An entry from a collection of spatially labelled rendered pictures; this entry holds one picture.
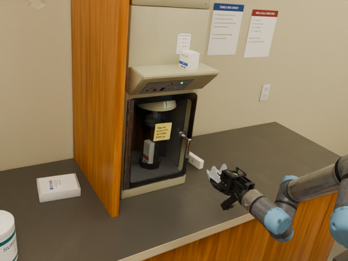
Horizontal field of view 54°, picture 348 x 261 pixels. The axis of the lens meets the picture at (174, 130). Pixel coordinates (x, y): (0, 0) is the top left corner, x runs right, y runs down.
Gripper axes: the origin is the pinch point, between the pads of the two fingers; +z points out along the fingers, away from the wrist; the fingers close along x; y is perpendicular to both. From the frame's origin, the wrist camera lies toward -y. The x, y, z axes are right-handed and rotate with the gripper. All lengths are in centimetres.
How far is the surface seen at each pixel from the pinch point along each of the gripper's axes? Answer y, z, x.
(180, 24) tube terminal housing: 51, 23, 7
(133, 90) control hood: 28.7, 18.1, 26.4
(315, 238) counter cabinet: -61, -5, -86
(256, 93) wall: 3, 66, -88
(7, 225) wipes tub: -7, 7, 71
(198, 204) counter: -20.5, 7.0, -2.7
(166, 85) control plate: 30.8, 15.7, 14.9
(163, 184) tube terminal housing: -18.2, 22.8, 5.6
